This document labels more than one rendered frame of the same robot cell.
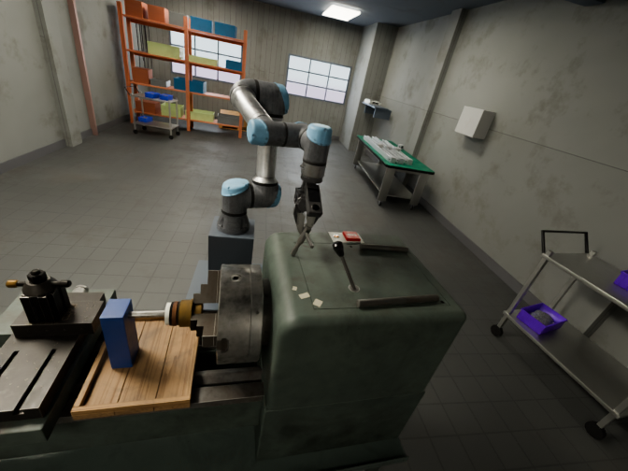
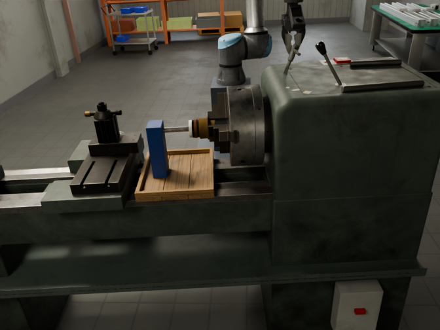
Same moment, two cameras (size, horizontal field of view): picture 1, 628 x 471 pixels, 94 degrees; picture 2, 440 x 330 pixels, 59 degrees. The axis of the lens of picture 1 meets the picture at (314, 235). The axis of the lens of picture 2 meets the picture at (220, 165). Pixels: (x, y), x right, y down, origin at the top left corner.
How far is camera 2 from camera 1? 0.71 m
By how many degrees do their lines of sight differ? 16
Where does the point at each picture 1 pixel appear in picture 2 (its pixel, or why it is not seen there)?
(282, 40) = not seen: outside the picture
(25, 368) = (103, 167)
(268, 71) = not seen: outside the picture
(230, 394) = (244, 192)
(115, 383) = (158, 184)
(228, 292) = (234, 97)
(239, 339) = (247, 131)
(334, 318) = (321, 97)
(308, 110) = not seen: outside the picture
